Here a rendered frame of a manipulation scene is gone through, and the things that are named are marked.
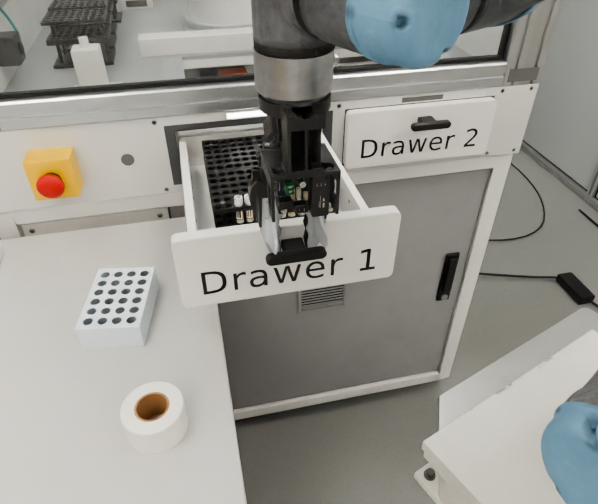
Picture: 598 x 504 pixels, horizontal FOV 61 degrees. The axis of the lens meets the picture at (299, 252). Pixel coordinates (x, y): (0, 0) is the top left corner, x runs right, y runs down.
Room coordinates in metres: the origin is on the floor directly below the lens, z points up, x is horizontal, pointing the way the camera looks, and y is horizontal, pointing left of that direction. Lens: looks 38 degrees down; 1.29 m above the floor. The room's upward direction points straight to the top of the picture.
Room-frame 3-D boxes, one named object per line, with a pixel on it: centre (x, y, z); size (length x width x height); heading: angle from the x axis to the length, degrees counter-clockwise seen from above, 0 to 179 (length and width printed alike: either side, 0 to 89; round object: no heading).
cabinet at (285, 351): (1.30, 0.14, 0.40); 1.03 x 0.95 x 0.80; 103
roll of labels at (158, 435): (0.34, 0.16, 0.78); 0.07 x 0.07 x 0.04
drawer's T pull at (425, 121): (0.86, -0.23, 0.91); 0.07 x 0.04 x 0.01; 103
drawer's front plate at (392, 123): (0.89, -0.23, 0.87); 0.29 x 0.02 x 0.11; 103
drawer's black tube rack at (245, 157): (0.71, 0.06, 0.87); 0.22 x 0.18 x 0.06; 13
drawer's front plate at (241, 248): (0.52, 0.01, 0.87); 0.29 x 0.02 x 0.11; 103
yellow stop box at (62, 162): (0.73, 0.40, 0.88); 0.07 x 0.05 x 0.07; 103
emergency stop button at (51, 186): (0.70, 0.39, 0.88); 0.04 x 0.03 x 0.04; 103
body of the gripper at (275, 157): (0.48, 0.00, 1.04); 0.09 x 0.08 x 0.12; 13
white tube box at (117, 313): (0.52, 0.25, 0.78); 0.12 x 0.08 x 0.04; 3
